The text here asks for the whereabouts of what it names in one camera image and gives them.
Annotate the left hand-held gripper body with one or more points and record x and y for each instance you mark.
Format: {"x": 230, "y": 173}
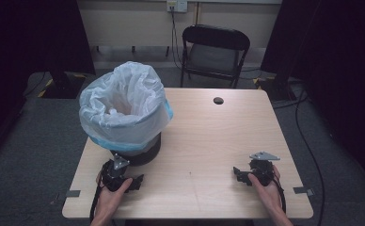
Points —
{"x": 112, "y": 179}

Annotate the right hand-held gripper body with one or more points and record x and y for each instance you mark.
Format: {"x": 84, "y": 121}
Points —
{"x": 261, "y": 171}

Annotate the black trash bin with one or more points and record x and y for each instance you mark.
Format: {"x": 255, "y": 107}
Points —
{"x": 146, "y": 153}

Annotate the trash bin with white bag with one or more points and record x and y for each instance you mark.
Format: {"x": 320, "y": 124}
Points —
{"x": 124, "y": 106}

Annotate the person's left hand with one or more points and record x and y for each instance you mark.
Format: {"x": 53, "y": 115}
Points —
{"x": 109, "y": 201}

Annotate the person's right hand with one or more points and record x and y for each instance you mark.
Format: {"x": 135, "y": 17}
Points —
{"x": 267, "y": 193}

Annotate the grey tape strip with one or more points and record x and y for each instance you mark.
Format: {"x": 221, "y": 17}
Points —
{"x": 303, "y": 190}
{"x": 73, "y": 193}

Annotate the black stand base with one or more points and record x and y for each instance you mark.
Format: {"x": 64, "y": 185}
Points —
{"x": 63, "y": 84}
{"x": 276, "y": 88}

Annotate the black folding chair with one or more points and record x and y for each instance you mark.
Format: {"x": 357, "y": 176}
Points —
{"x": 215, "y": 53}

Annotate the black curtain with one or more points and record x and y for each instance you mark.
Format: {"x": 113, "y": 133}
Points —
{"x": 337, "y": 62}
{"x": 30, "y": 40}

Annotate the white wall socket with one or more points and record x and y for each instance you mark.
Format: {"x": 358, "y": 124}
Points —
{"x": 177, "y": 5}

